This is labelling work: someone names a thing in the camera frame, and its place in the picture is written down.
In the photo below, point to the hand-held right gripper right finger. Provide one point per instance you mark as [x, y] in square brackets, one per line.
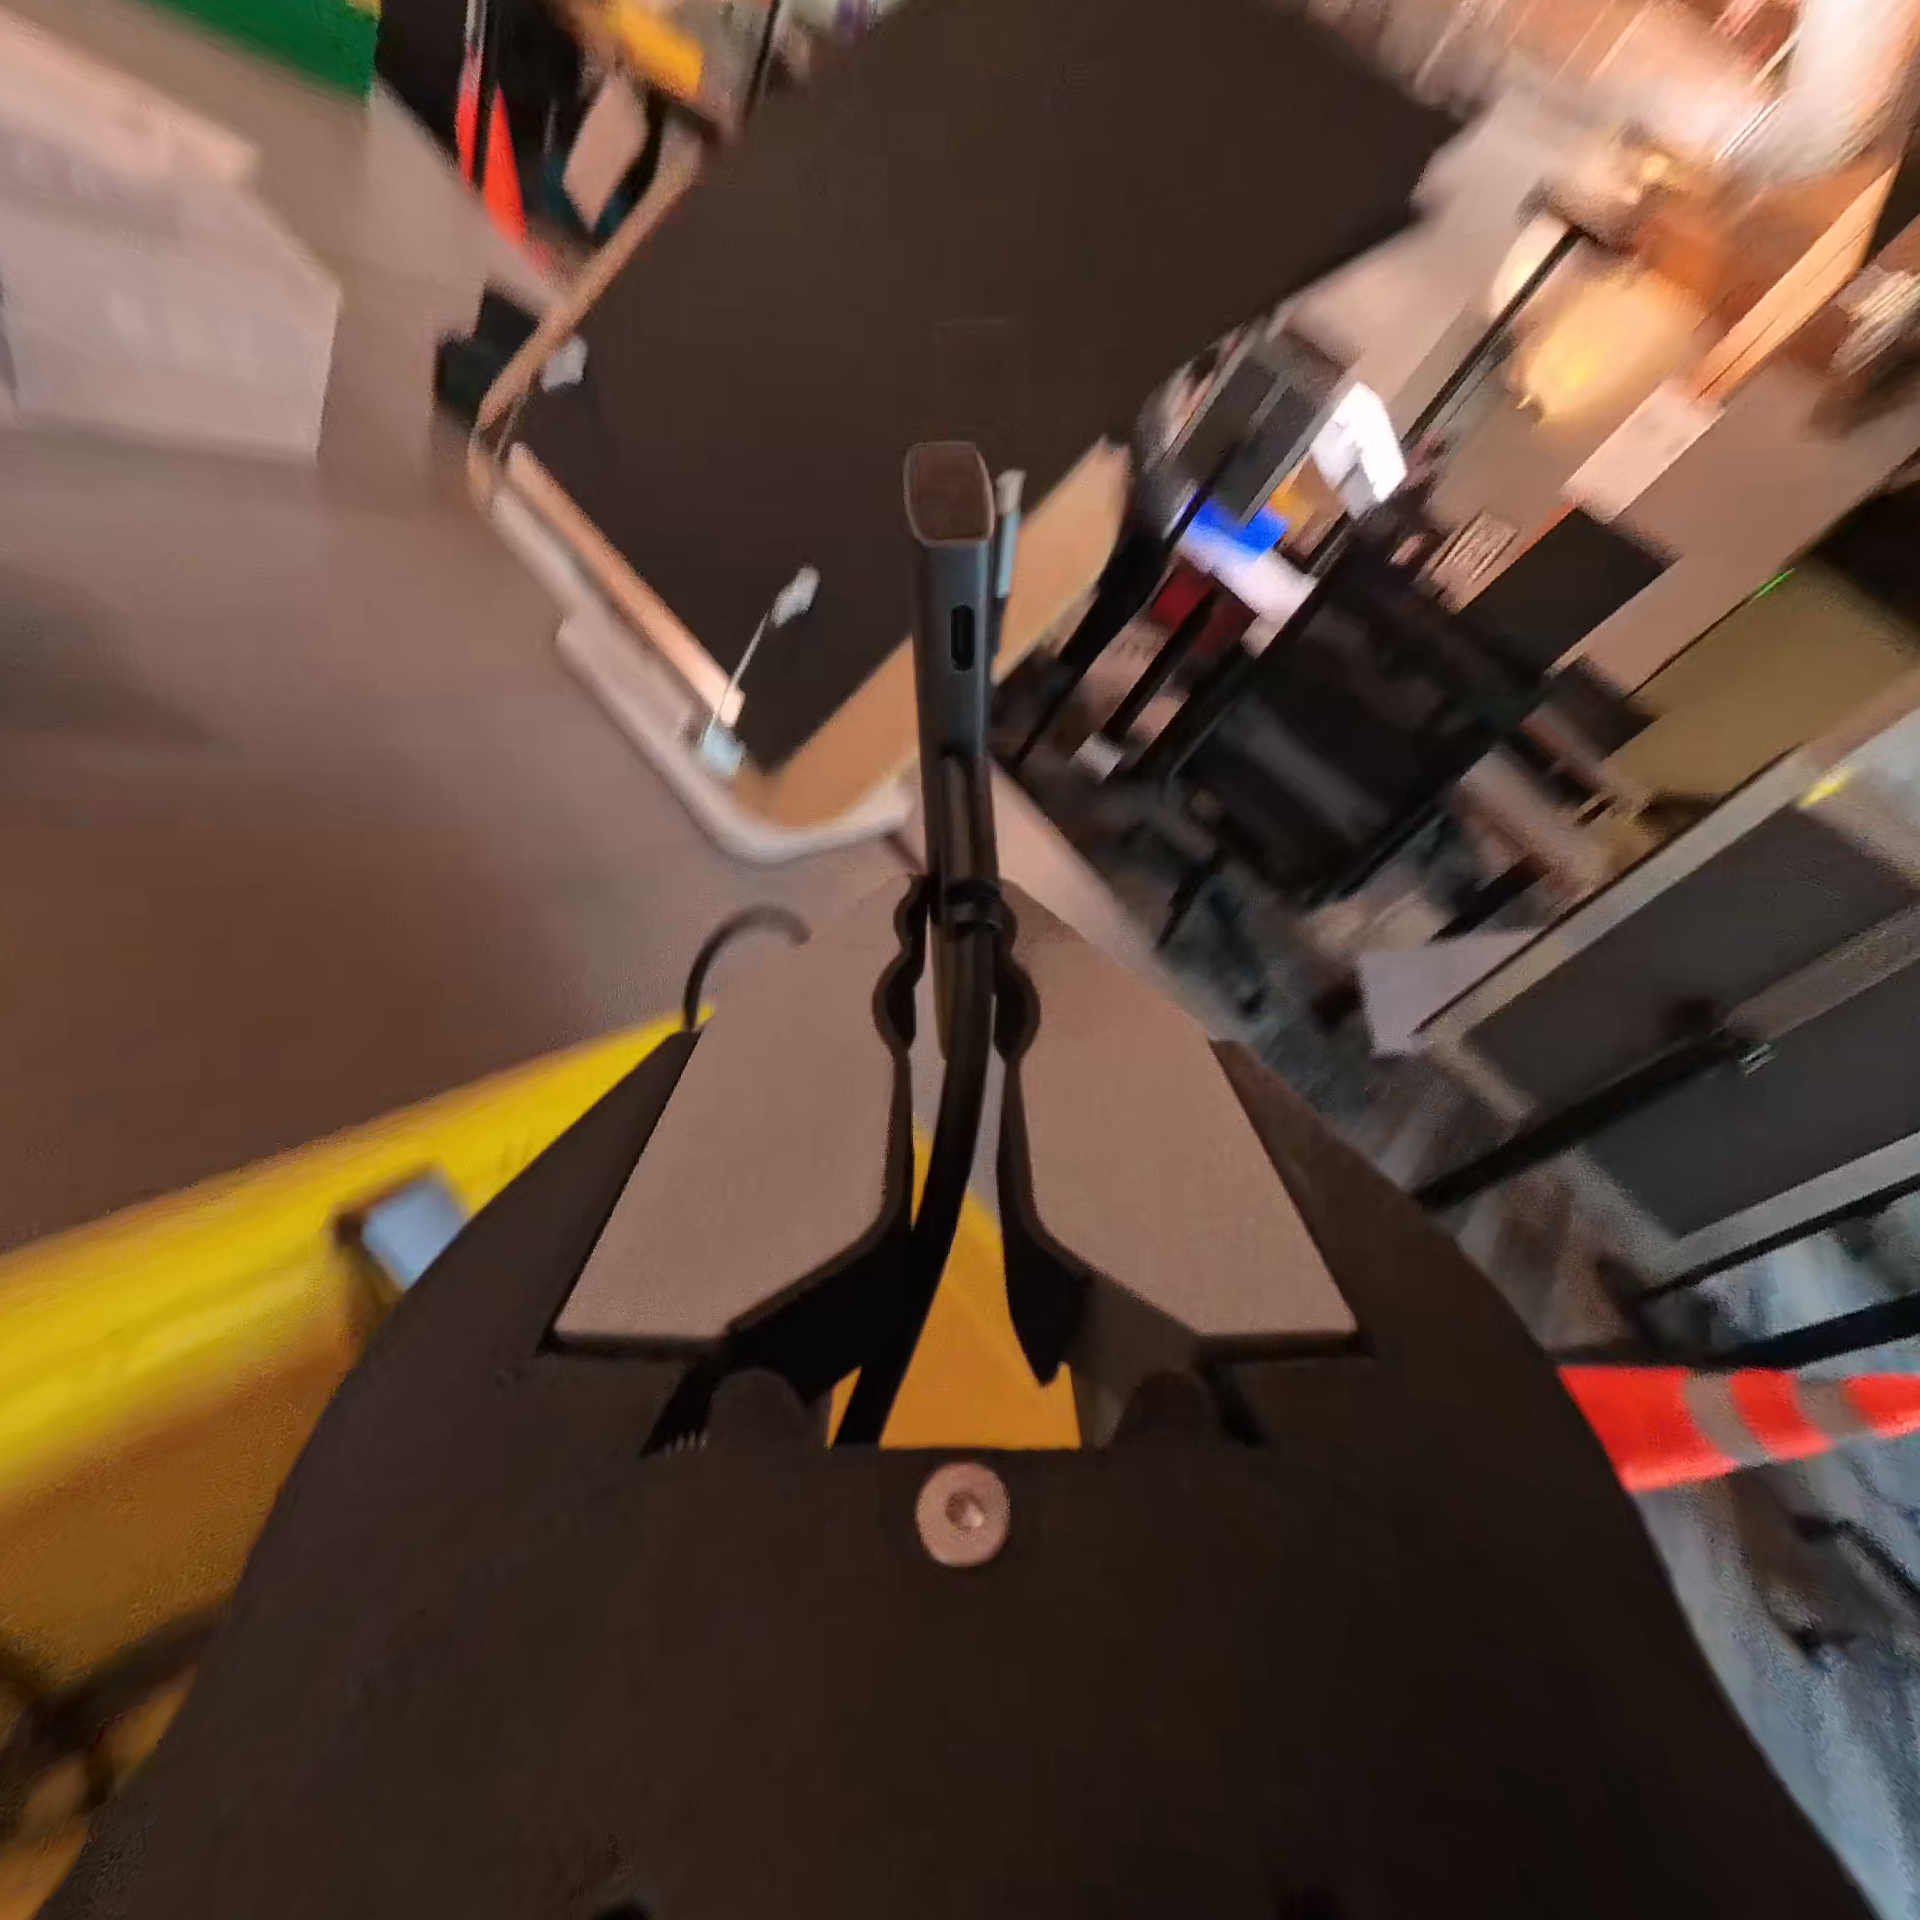
[1155, 1185]

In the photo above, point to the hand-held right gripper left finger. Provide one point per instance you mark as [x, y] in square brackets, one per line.
[735, 1170]

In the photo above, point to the red and white barrier tape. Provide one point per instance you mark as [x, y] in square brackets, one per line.
[1681, 1424]

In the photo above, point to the yellow plastic bin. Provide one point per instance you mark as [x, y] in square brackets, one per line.
[180, 1350]

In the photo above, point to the grey desk partition panel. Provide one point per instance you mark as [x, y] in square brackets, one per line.
[1695, 930]

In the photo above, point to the wooden book stand board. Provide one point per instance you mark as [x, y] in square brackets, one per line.
[1069, 555]

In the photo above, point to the black sheet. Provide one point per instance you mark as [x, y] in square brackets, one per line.
[930, 225]

